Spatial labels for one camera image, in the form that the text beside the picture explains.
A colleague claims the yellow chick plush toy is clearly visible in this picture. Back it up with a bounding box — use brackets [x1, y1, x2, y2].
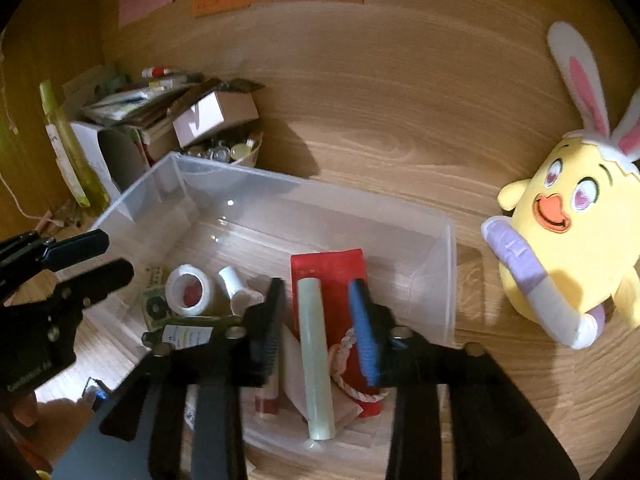
[481, 21, 640, 351]

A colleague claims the red foil pouch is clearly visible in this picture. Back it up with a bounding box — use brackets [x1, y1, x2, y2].
[290, 249, 388, 418]

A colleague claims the person's left hand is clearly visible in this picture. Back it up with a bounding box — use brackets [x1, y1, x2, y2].
[10, 392, 41, 428]

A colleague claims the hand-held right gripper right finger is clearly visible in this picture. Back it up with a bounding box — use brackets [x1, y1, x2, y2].
[347, 279, 582, 480]

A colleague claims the stack of books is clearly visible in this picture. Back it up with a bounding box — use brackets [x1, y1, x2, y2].
[82, 77, 221, 146]

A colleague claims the white paper file box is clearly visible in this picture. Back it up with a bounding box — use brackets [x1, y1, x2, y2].
[69, 120, 151, 201]

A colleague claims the white cable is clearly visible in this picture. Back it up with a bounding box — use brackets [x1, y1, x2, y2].
[0, 170, 33, 220]

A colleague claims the clear plastic storage box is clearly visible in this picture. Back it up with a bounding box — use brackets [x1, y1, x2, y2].
[89, 152, 458, 463]

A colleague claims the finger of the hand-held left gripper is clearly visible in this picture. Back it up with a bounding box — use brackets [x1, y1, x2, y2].
[47, 259, 136, 318]
[0, 229, 110, 291]

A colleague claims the white tape roll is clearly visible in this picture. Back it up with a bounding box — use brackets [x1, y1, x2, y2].
[165, 264, 218, 317]

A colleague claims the white tube with red band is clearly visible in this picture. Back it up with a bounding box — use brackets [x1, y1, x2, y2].
[252, 375, 281, 417]

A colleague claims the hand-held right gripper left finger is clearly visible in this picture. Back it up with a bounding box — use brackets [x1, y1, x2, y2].
[100, 277, 288, 480]

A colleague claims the green patterned sachet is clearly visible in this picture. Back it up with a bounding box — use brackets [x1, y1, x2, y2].
[140, 265, 173, 323]

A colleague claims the white label yellow bottle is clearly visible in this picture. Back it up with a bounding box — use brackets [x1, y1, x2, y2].
[44, 120, 91, 208]

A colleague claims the small white cardboard box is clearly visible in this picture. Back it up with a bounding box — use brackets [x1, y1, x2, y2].
[172, 91, 261, 150]

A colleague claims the white braided rope bracelet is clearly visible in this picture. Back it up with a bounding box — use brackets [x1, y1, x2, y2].
[327, 327, 388, 406]

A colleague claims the yellow-green spray bottle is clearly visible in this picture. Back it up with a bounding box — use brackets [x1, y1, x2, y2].
[39, 79, 110, 211]

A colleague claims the beige pink tube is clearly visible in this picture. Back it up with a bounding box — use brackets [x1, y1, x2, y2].
[217, 266, 365, 431]

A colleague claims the dark green bottle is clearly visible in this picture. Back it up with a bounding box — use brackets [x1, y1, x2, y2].
[141, 316, 246, 356]

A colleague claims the glass bowl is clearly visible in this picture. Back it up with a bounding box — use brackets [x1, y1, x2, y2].
[180, 132, 263, 168]

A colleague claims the pale green tube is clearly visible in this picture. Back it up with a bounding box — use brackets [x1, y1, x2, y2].
[296, 280, 336, 442]

